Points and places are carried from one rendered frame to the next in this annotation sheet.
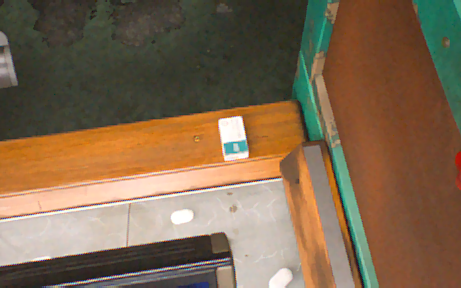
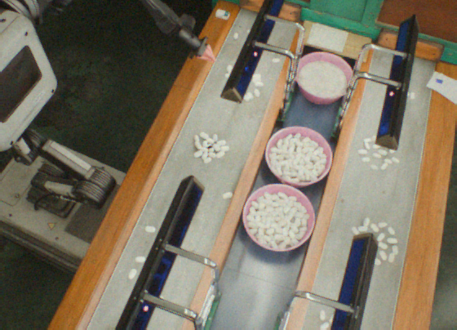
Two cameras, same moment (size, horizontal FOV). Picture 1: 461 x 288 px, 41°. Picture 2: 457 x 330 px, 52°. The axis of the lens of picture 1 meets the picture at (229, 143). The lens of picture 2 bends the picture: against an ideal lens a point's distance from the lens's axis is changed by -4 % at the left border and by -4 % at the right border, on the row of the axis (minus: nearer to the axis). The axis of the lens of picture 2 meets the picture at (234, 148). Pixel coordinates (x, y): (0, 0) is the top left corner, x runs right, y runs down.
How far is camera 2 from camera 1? 1.78 m
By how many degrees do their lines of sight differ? 30
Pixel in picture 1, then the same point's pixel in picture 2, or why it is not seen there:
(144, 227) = (232, 45)
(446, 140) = not seen: outside the picture
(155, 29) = (97, 86)
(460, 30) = not seen: outside the picture
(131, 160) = (212, 37)
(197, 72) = (130, 81)
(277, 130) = (225, 6)
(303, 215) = (257, 4)
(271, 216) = (247, 20)
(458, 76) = not seen: outside the picture
